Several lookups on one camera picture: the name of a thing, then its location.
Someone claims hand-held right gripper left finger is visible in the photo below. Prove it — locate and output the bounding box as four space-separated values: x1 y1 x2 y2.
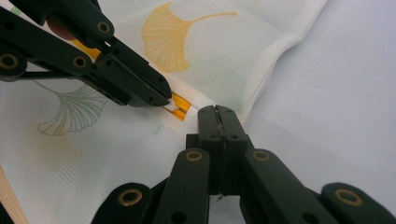
186 105 225 196

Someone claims white ginkgo leaf print pillowcase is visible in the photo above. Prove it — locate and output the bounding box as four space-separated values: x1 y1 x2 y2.
0 0 330 224

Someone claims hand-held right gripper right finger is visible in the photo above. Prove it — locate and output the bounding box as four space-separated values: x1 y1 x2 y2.
217 105 255 196

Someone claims white table mat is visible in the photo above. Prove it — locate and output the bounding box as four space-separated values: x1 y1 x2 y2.
208 0 396 224

